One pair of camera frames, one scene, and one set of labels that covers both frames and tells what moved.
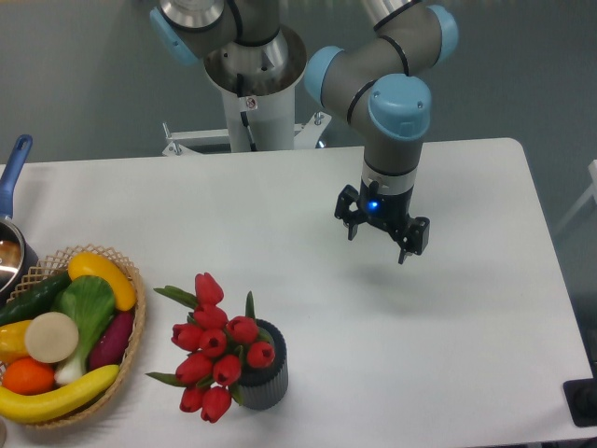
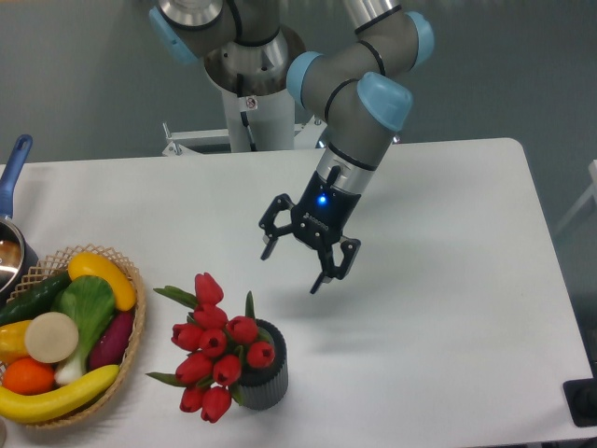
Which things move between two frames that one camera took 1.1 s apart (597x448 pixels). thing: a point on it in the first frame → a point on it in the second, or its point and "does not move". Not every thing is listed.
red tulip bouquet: x=215 y=348 does not move
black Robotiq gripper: x=388 y=210 → x=318 y=218
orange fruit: x=26 y=376 does not move
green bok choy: x=90 y=301 does not move
